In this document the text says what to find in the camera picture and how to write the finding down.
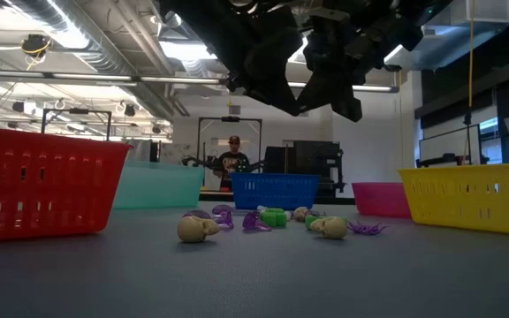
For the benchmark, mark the pink plastic bowl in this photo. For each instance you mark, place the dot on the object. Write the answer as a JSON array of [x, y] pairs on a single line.
[[380, 201]]

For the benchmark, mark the green toy block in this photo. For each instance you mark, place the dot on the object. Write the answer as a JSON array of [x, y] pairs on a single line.
[[274, 218]]

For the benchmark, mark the purple plastic witch hat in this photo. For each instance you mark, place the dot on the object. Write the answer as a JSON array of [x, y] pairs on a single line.
[[225, 221], [196, 214], [253, 222]]

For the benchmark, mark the beige plastic skull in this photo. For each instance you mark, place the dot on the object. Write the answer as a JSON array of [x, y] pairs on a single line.
[[192, 229], [301, 214], [334, 227]]

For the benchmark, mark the red plastic basket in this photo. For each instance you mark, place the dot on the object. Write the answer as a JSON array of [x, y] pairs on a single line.
[[38, 185]]

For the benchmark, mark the black background machine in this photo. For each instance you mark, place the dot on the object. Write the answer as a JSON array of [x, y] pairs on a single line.
[[312, 159]]

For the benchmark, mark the person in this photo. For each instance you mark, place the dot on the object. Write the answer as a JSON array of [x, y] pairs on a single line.
[[232, 163]]

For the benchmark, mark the teal translucent plastic bin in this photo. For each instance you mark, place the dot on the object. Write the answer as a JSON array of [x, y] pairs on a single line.
[[157, 185]]

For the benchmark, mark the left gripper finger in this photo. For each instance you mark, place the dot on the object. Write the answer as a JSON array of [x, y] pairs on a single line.
[[254, 92], [290, 99]]

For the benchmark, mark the blue plastic basket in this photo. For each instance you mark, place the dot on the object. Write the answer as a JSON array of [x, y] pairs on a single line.
[[276, 192]]

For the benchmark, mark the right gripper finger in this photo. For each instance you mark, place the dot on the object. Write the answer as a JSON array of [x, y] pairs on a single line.
[[346, 99], [315, 95]]

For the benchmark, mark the white board with frame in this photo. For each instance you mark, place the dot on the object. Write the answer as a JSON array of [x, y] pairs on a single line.
[[449, 146]]

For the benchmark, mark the yellow plastic basket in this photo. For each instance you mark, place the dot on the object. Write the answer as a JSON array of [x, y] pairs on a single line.
[[471, 199]]

